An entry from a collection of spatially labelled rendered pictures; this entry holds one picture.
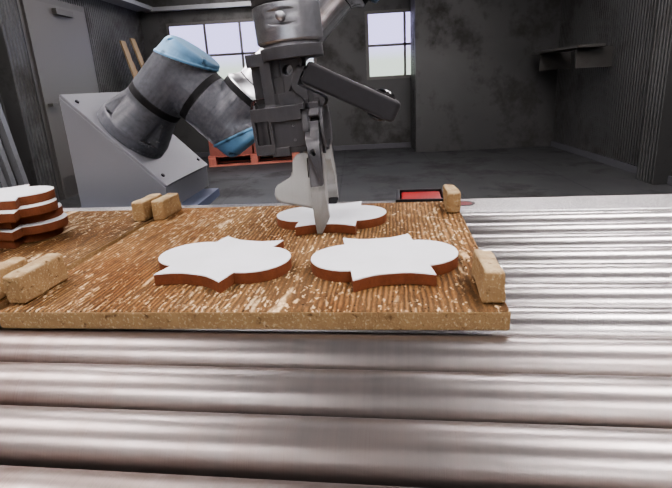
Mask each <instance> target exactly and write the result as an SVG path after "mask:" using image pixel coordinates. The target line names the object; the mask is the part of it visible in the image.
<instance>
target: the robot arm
mask: <svg viewBox="0 0 672 488"><path fill-rule="evenodd" d="M250 1H251V7H252V14H253V21H254V27H255V33H256V39H257V45H258V46H259V47H260V48H259V50H258V51H257V52H256V53H255V54H251V55H244V56H245V62H246V66H245V67H244V68H243V69H242V71H241V72H236V73H229V74H228V75H227V76H226V78H225V79H223V78H222V77H221V76H220V75H219V74H218V73H217V72H219V68H220V65H219V63H218V62H217V61H215V59H213V58H212V57H211V56H210V55H208V54H207V53H206V52H204V51H203V50H201V49H200V48H198V47H197V46H195V45H194V44H192V43H190V42H188V41H187V40H185V39H183V38H181V37H178V36H175V35H168V36H166V37H165V38H164V39H163V40H162V41H161V42H160V44H159V45H158V46H157V47H156V48H154V49H153V53H152V54H151V55H150V57H149V58H148V60H147V61H146V62H145V64H144V65H143V66H142V68H141V69H140V71H139V72H138V73H137V75H136V76H135V77H134V79H133V80H132V82H131V83H130V84H129V86H128V87H127V88H126V89H125V90H123V91H122V92H120V93H119V94H117V95H116V96H114V97H113V98H111V99H110V100H108V101H107V102H105V103H104V104H103V105H102V107H101V108H100V109H99V111H98V112H97V117H98V119H99V121H100V123H101V125H102V126H103V127H104V128H105V130H106V131H107V132H108V133H109V134H110V135H111V136H113V137H114V138H115V139H116V140H117V141H119V142H120V143H121V144H123V145H124V146H126V147H127V148H129V149H131V150H132V151H134V152H136V153H138V154H140V155H143V156H145V157H149V158H154V159H157V158H161V157H162V156H163V155H164V153H165V152H166V151H167V149H168V147H169V144H170V141H171V138H172V135H173V131H174V128H175V126H176V124H177V122H178V121H179V120H180V119H181V117H182V118H183V119H184V120H186V121H187V122H188V123H189V124H190V125H191V126H192V127H194V128H195V129H196V130H197V131H198V132H199V133H200V134H201V135H203V136H204V137H205V138H206V139H207V140H208V141H209V142H211V143H212V144H213V146H214V147H216V148H218V149H219V150H220V151H221V152H222V153H224V154H225V155H226V156H228V157H236V156H238V155H239V154H241V153H242V152H244V151H245V150H246V149H247V148H249V147H250V146H251V145H252V144H253V143H254V142H255V147H256V153H257V156H262V157H266V156H273V157H282V156H291V155H292V153H293V152H302V151H303V153H299V154H297V155H296V156H295V157H294V159H293V161H292V173H291V176H290V178H288V179H286V180H285V181H283V182H282V183H280V184H278V185H277V186H276V188H275V197H276V199H277V200H278V201H279V202H281V203H284V204H289V205H295V206H300V207H306V208H311V209H313V212H314V219H315V225H316V230H317V234H322V233H323V231H324V229H325V227H326V225H327V223H328V220H329V218H330V212H329V204H336V203H337V201H338V199H339V196H338V184H337V175H336V164H335V157H334V149H333V141H332V126H331V119H330V112H329V107H328V104H327V103H328V100H329V99H328V96H327V95H324V94H322V93H320V92H317V91H315V90H313V89H311V88H309V87H307V86H304V85H303V83H304V84H306V85H308V86H310V87H313V88H315V89H317V90H319V91H321V92H324V93H326V94H328V95H330V96H333V97H335V98H337V99H339V100H341V101H344V102H346V103H348V104H350V105H353V106H355V107H357V108H359V109H361V110H364V111H366V113H367V114H368V116H369V117H370V118H371V119H373V120H375V121H378V122H384V121H385V122H386V121H388V122H393V121H394V120H395V118H396V116H397V114H398V112H399V110H400V107H401V104H400V102H399V101H398V100H396V97H395V95H394V94H393V93H392V92H391V91H389V90H387V89H376V90H374V89H371V88H369V87H367V86H365V85H363V84H360V83H358V82H356V81H354V80H351V79H349V78H347V77H345V76H343V75H340V74H338V73H336V72H334V71H331V70H329V69H327V68H325V67H323V66H320V65H318V64H316V63H313V62H308V63H307V66H306V62H307V60H308V59H309V58H315V57H319V56H323V55H324V53H323V45H322V43H323V41H324V40H325V39H326V38H327V37H328V36H329V34H330V33H331V32H332V31H333V30H334V28H335V27H336V26H337V25H338V24H339V22H340V21H341V20H342V19H343V18H344V17H345V15H346V14H347V13H348V12H349V11H350V9H352V8H354V7H364V5H365V4H366V3H367V2H368V1H369V0H250ZM370 1H371V2H374V3H377V2H378V1H379V0H370Z"/></svg>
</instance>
